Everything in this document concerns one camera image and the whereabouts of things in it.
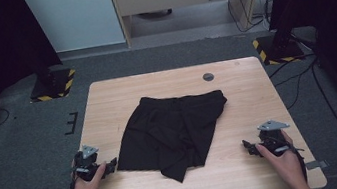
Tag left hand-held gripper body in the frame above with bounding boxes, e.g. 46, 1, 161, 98
68, 142, 104, 184

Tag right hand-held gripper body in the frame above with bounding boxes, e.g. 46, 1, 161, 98
254, 117, 296, 161

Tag black pants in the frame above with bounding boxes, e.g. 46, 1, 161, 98
106, 84, 239, 189

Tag person's right hand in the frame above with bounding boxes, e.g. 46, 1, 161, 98
253, 127, 306, 189

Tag grey tape strip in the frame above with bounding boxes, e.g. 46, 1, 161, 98
304, 159, 330, 172

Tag grey table grommet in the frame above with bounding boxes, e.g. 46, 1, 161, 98
202, 72, 216, 83

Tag black yellow striped stand base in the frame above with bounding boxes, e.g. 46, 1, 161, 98
251, 30, 307, 68
26, 67, 80, 104

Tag black stand pole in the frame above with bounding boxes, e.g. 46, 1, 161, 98
269, 19, 297, 52
32, 54, 57, 92

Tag white panel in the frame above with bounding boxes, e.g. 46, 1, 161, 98
23, 0, 127, 58

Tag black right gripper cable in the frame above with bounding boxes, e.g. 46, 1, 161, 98
288, 143, 310, 185

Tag black floor cables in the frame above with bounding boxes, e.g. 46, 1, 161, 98
265, 48, 337, 189

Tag thin black floor cable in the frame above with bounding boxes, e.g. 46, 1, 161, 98
0, 107, 13, 129

